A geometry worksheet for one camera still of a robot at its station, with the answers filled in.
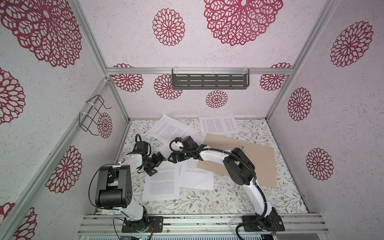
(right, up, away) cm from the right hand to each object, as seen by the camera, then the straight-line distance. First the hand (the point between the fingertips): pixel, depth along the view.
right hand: (171, 156), depth 95 cm
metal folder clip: (+47, +6, +3) cm, 47 cm away
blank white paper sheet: (+13, -12, -3) cm, 18 cm away
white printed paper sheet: (-5, +18, +19) cm, 27 cm away
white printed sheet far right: (+34, +21, +22) cm, 46 cm away
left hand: (-6, -6, -2) cm, 8 cm away
